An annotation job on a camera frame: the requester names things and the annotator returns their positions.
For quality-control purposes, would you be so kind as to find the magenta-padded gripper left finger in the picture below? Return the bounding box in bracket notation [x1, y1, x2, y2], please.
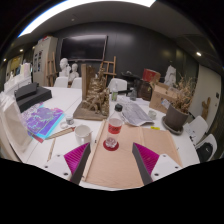
[42, 142, 92, 185]

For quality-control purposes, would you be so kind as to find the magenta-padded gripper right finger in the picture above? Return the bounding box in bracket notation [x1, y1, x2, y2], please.
[132, 142, 183, 186]

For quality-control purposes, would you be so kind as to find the clear red-label drink bottle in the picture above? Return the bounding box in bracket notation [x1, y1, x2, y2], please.
[103, 103, 125, 150]

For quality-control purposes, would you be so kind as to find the long wooden slat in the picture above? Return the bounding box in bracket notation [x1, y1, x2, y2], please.
[80, 119, 108, 183]

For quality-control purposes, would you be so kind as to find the thin wooden stick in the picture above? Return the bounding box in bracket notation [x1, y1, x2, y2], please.
[46, 137, 57, 163]

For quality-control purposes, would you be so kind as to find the white ceramic mug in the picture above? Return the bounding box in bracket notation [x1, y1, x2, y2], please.
[74, 124, 93, 145]

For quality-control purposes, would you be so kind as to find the flat wooden ruler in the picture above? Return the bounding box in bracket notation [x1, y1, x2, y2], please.
[44, 126, 77, 140]

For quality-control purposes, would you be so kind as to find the grey plant saucer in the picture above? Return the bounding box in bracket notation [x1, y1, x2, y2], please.
[161, 115, 185, 136]

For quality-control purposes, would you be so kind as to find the small white-lidded jar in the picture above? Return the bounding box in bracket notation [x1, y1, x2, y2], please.
[65, 114, 75, 126]

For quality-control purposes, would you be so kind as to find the small pale cup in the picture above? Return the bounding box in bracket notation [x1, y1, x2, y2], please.
[148, 109, 158, 120]

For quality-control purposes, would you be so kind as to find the printed newspaper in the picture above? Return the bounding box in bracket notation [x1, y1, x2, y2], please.
[119, 99, 155, 128]

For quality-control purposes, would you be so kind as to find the dried plant in grey pot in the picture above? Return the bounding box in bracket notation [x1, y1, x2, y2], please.
[163, 75, 198, 133]

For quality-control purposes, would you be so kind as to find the colourful printed book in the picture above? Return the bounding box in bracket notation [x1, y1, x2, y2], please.
[20, 104, 66, 141]

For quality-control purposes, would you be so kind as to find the black backpack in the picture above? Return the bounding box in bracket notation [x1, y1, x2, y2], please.
[196, 142, 215, 163]

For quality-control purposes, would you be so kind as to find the white plastic chair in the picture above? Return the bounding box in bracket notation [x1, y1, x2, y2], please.
[53, 76, 69, 89]
[70, 77, 83, 90]
[107, 77, 128, 94]
[184, 115, 209, 146]
[194, 133, 218, 163]

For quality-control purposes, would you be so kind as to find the wooden sculpture model on board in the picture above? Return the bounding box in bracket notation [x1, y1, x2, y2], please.
[72, 63, 111, 122]

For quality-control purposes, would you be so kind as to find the brown cardboard box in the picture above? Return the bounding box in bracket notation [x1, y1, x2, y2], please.
[148, 82, 179, 114]

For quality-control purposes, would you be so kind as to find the dark glass flask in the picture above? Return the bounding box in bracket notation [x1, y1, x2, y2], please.
[129, 87, 138, 102]

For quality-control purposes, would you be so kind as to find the white paper bag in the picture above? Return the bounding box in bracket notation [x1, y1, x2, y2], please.
[0, 91, 33, 161]

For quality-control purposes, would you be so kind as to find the large flat black box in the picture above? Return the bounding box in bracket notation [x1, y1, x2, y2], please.
[16, 87, 53, 114]

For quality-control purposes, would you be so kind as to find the clear green-label bottle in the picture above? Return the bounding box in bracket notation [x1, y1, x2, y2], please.
[111, 83, 119, 102]

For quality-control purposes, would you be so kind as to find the wooden figure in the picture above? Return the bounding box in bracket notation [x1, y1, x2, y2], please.
[201, 96, 212, 121]

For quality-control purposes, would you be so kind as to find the small black box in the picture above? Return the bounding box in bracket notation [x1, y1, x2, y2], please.
[13, 82, 39, 102]

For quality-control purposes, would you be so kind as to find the red box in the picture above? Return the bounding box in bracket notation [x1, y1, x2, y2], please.
[142, 68, 162, 84]

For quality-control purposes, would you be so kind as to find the white plaster statue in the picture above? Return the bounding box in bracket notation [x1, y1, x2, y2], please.
[163, 64, 178, 88]

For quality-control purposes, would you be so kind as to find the white plaster bust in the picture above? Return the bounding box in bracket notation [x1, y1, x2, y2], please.
[68, 63, 81, 84]
[58, 57, 72, 78]

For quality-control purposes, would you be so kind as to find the wooden easel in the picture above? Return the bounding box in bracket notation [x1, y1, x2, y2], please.
[45, 51, 58, 88]
[99, 55, 118, 81]

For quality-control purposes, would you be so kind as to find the white cabinet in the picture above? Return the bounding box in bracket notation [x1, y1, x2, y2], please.
[32, 35, 59, 88]

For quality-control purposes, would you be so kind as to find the long ceiling light panel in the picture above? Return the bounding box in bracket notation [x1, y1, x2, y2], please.
[18, 0, 157, 38]

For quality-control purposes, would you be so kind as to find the black wall television screen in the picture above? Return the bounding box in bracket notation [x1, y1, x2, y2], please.
[59, 34, 108, 63]

